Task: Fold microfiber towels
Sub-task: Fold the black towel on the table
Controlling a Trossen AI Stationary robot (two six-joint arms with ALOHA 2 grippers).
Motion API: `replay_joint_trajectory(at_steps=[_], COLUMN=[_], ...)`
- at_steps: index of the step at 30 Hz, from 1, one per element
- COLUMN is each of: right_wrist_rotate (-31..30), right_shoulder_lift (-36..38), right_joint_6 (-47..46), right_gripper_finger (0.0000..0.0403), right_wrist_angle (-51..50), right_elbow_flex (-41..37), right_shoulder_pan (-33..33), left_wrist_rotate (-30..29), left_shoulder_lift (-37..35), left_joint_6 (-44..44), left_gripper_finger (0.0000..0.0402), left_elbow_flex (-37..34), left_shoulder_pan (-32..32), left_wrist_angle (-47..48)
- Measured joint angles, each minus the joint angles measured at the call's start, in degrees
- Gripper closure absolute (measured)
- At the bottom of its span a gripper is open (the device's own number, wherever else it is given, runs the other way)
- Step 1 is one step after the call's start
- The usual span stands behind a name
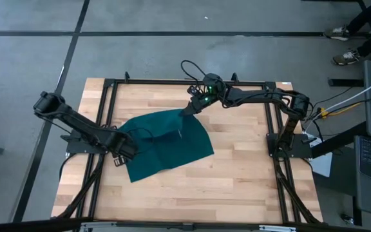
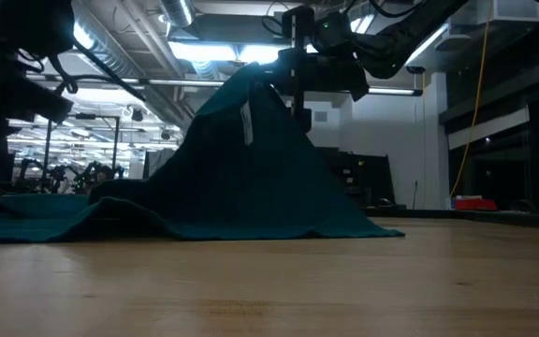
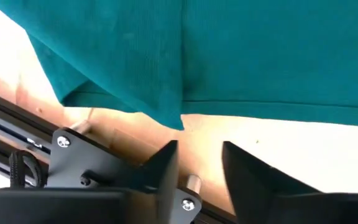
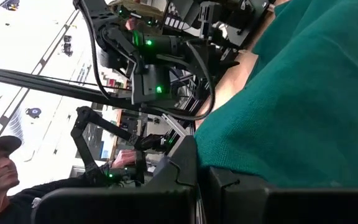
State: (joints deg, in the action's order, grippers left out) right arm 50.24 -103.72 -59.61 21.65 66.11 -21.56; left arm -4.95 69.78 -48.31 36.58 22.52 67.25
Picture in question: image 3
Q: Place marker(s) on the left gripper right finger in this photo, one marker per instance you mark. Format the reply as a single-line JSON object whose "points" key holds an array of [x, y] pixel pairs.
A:
{"points": [[259, 193]]}

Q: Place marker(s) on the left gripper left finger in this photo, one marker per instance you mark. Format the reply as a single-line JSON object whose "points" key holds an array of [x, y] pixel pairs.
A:
{"points": [[166, 174]]}

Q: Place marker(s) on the green microfiber towel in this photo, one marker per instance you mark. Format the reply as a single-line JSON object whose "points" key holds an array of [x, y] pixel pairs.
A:
{"points": [[197, 49]]}

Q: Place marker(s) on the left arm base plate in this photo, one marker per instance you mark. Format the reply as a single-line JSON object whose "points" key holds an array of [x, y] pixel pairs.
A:
{"points": [[73, 161]]}

